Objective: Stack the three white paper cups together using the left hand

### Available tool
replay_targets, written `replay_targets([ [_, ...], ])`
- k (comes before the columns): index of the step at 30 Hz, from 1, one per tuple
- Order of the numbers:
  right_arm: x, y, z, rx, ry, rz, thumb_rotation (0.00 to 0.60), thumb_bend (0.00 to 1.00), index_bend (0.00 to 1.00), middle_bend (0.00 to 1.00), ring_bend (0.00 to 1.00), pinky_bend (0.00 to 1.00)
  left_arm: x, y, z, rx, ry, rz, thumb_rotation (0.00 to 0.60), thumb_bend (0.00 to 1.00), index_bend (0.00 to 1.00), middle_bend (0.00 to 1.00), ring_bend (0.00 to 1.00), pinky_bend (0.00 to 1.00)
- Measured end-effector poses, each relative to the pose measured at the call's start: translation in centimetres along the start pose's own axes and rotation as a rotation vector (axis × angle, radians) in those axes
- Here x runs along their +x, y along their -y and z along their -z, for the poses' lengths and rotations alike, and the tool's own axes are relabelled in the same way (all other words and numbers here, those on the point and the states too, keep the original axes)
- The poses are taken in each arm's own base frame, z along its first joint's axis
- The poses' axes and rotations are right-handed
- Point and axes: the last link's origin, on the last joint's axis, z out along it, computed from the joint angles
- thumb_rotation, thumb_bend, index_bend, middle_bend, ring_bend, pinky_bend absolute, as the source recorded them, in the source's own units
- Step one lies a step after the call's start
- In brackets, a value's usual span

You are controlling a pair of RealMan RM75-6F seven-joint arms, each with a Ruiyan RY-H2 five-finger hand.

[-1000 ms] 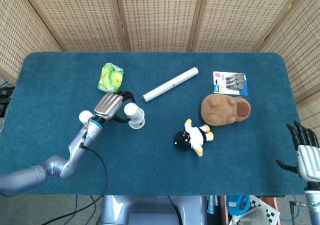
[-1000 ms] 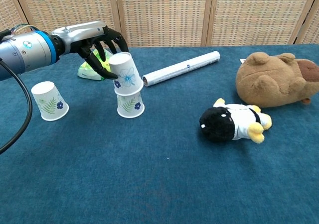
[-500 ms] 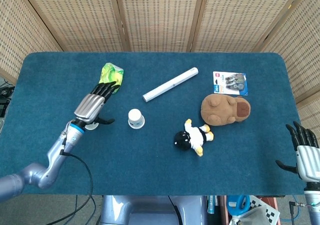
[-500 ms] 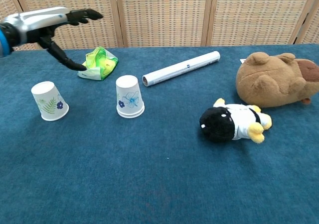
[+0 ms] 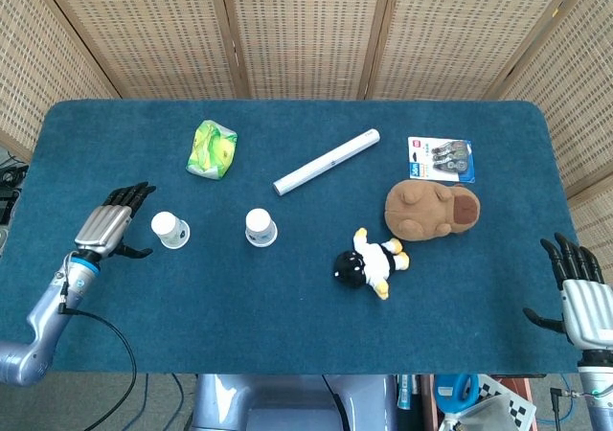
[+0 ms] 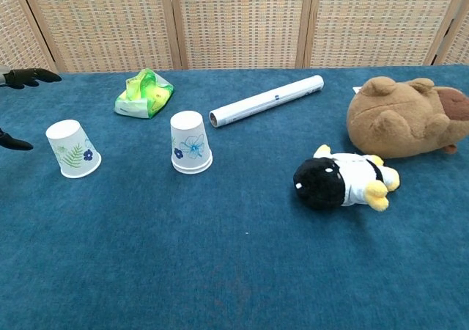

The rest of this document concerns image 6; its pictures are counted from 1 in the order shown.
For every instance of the white paper cup blue flower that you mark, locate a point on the white paper cup blue flower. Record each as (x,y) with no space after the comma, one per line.
(188,135)

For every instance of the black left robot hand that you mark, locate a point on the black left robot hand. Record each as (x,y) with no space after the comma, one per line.
(25,77)

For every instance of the white paper cup fern print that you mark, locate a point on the white paper cup fern print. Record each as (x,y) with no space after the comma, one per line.
(69,143)
(191,172)

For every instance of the black white penguin plush toy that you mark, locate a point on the black white penguin plush toy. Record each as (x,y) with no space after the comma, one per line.
(329,183)

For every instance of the woven wooden screen panel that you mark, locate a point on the woven wooden screen panel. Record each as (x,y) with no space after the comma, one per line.
(377,18)
(102,22)
(14,33)
(459,44)
(242,22)

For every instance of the brown capybara plush toy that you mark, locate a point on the brown capybara plush toy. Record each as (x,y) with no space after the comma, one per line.
(399,121)

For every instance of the blue carpet table cover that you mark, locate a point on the blue carpet table cover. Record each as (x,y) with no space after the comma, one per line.
(234,264)

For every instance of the green plastic snack bag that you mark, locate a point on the green plastic snack bag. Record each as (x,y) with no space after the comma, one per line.
(146,97)

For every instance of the white cling film roll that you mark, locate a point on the white cling film roll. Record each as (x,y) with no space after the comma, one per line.
(264,100)

